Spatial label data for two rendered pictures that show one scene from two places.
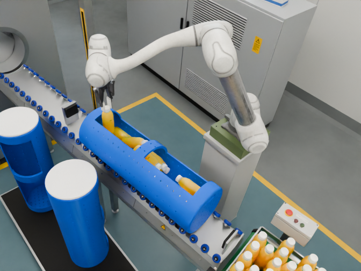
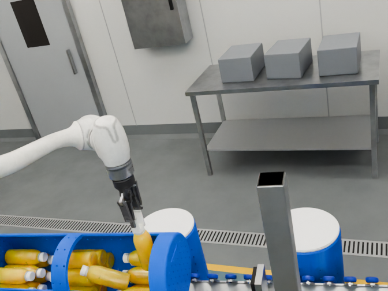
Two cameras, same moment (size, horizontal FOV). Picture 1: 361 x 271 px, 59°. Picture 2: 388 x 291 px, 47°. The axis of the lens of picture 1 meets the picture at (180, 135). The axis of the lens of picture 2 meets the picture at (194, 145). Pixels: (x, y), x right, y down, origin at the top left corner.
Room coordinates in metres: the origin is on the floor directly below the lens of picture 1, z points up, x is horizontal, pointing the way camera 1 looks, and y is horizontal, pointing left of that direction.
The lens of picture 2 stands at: (2.70, 0.32, 2.24)
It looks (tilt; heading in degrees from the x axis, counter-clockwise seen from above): 27 degrees down; 164
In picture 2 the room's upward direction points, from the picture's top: 13 degrees counter-clockwise
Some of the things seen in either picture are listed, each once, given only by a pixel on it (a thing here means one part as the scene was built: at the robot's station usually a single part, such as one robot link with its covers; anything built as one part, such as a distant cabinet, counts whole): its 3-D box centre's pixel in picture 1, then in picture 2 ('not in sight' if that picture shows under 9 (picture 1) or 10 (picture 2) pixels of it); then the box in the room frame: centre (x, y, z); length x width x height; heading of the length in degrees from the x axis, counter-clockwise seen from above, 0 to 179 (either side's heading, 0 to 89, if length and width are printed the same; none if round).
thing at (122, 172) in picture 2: not in sight; (119, 168); (1.35, 0.44, 1.56); 0.09 x 0.09 x 0.06
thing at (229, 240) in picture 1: (228, 241); not in sight; (0.79, -0.31, 0.99); 0.10 x 0.02 x 0.12; 144
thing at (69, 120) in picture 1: (71, 113); (260, 289); (1.58, 0.76, 1.00); 0.10 x 0.04 x 0.15; 144
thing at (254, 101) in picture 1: (245, 110); not in sight; (1.54, -0.38, 1.25); 0.18 x 0.16 x 0.22; 11
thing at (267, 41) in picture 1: (199, 38); not in sight; (3.38, -0.08, 0.72); 2.15 x 0.54 x 1.45; 47
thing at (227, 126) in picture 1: (238, 123); not in sight; (1.57, -0.37, 1.11); 0.22 x 0.18 x 0.06; 46
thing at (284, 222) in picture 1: (294, 223); not in sight; (0.91, -0.65, 1.05); 0.20 x 0.10 x 0.10; 54
